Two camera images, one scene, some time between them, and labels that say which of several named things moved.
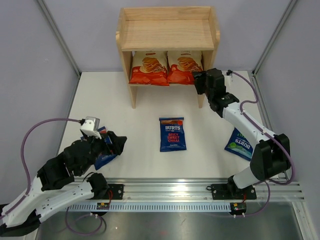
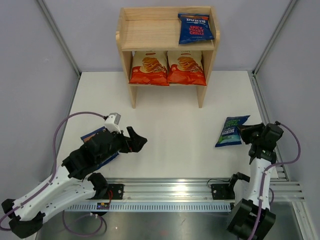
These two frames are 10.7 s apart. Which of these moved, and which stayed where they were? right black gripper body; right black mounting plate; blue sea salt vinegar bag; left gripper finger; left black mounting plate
Moved: blue sea salt vinegar bag; right black gripper body; left gripper finger
Stayed: right black mounting plate; left black mounting plate
